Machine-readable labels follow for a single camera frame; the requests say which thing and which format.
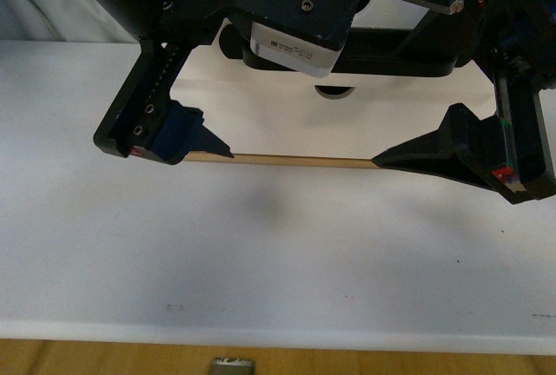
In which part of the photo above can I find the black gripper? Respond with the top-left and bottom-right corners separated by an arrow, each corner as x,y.
94,0 -> 555,204

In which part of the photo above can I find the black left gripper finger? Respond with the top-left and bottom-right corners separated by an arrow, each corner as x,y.
152,101 -> 234,164

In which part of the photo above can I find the wooden drawer cabinet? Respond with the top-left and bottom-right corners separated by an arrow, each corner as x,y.
184,152 -> 379,169

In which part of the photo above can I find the white lower drawer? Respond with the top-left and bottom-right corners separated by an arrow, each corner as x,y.
170,45 -> 495,159

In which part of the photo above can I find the grey metal object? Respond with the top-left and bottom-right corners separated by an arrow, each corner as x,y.
208,358 -> 255,375

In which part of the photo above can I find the black lower drawer handle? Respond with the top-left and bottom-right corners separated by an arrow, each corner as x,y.
314,85 -> 354,101

